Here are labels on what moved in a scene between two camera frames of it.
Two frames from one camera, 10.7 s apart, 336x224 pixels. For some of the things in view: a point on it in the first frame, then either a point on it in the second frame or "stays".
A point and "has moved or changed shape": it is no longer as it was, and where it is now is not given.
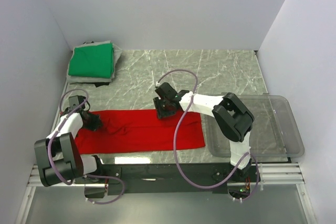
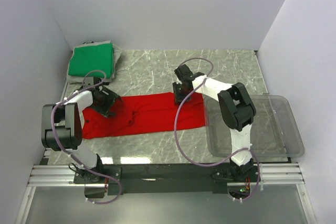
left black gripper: [96, 124] to [111, 97]
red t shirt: [137, 130] has moved or changed shape
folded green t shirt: [95, 61] stays
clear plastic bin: [274, 133] stays
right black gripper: [160, 113] to [177, 98]
